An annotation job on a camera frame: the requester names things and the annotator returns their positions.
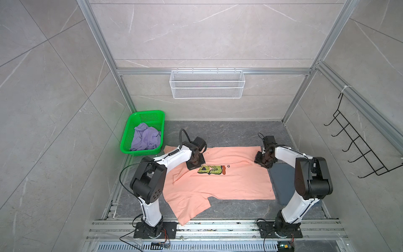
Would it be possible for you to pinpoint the pink graphic t-shirt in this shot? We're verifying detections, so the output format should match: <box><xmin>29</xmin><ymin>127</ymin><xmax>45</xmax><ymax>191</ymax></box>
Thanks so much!
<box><xmin>163</xmin><ymin>146</ymin><xmax>276</xmax><ymax>225</ymax></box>

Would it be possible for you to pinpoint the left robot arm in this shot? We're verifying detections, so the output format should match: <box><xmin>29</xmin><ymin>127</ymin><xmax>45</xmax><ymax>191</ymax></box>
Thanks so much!
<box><xmin>130</xmin><ymin>146</ymin><xmax>207</xmax><ymax>238</ymax></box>

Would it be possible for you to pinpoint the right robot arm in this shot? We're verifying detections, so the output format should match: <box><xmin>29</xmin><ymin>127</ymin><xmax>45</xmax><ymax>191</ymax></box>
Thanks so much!
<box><xmin>255</xmin><ymin>144</ymin><xmax>333</xmax><ymax>239</ymax></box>

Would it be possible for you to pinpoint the folded blue-grey t-shirt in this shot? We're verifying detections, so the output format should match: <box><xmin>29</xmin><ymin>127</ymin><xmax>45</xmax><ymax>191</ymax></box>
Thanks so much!
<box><xmin>269</xmin><ymin>162</ymin><xmax>322</xmax><ymax>210</ymax></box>

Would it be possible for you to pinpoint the purple t-shirt in basket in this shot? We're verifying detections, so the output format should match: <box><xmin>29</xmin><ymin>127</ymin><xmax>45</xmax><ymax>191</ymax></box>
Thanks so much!
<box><xmin>130</xmin><ymin>123</ymin><xmax>161</xmax><ymax>151</ymax></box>

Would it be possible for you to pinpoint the green plastic laundry basket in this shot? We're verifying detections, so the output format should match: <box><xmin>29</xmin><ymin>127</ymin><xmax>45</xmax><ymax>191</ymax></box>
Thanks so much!
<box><xmin>120</xmin><ymin>110</ymin><xmax>165</xmax><ymax>156</ymax></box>

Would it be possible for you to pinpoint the black corrugated cable conduit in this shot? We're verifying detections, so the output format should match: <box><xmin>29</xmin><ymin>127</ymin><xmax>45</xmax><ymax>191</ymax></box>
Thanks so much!
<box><xmin>178</xmin><ymin>128</ymin><xmax>193</xmax><ymax>149</ymax></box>

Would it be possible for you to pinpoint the white wire mesh basket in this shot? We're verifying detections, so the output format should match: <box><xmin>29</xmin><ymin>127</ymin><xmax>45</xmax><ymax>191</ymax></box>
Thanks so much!
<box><xmin>170</xmin><ymin>70</ymin><xmax>246</xmax><ymax>99</ymax></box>

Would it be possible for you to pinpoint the aluminium frame profile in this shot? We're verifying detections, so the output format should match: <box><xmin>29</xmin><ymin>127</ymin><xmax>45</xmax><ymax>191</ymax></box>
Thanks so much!
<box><xmin>77</xmin><ymin>0</ymin><xmax>403</xmax><ymax>155</ymax></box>

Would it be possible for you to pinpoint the black wire hook rack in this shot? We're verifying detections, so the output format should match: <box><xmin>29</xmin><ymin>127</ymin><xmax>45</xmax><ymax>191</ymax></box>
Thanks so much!
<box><xmin>324</xmin><ymin>93</ymin><xmax>403</xmax><ymax>179</ymax></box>

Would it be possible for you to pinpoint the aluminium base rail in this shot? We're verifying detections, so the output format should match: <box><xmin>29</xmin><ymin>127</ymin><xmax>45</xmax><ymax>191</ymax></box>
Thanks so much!
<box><xmin>81</xmin><ymin>219</ymin><xmax>354</xmax><ymax>252</ymax></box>

